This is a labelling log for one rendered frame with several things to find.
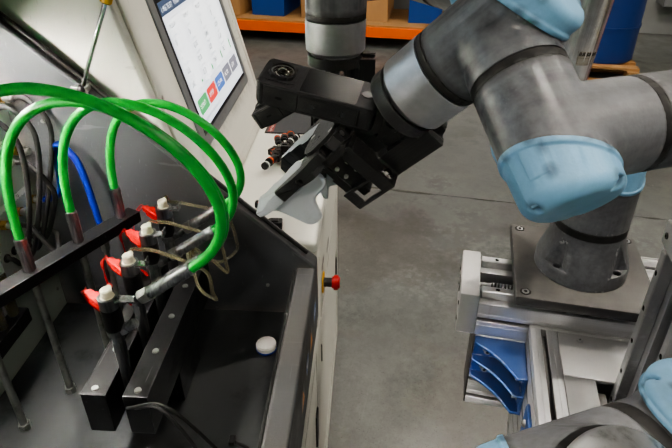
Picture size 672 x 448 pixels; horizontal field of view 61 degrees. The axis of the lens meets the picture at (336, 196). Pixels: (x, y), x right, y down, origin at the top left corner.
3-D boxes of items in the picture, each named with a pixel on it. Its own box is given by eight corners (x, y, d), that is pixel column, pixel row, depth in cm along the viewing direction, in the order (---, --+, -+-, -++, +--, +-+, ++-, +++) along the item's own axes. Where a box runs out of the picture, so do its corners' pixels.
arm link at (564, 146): (700, 166, 38) (628, 35, 42) (559, 192, 35) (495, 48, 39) (624, 211, 45) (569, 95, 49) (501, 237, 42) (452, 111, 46)
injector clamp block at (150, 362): (163, 463, 89) (146, 396, 82) (100, 459, 90) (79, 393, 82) (215, 315, 119) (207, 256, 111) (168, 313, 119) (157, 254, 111)
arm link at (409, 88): (406, 61, 45) (422, 15, 51) (368, 93, 48) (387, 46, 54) (469, 122, 47) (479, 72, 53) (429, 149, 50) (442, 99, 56)
